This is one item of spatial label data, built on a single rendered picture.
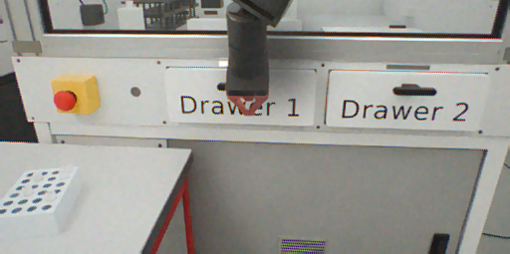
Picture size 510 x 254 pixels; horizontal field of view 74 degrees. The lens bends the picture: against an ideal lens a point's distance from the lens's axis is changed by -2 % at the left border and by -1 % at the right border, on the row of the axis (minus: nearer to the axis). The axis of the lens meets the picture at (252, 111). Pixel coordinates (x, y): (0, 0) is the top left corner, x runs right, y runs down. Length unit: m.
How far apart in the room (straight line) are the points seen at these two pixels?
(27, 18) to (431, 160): 0.87
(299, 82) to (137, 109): 0.34
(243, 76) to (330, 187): 0.38
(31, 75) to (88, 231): 0.40
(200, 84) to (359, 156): 0.36
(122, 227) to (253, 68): 0.30
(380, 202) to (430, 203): 0.11
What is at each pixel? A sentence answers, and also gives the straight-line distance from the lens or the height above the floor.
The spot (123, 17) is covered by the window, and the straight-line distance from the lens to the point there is 0.73.
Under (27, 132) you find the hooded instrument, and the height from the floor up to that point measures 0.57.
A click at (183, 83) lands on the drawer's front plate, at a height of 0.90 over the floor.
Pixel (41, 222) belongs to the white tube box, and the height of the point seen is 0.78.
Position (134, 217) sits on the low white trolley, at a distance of 0.56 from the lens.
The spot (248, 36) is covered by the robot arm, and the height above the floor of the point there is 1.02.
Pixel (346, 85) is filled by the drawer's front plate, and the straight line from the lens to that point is 0.66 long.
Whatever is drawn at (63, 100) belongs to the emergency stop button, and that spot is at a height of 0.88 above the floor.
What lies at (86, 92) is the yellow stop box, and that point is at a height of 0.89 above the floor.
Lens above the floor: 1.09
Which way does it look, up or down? 22 degrees down
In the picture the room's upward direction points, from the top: straight up
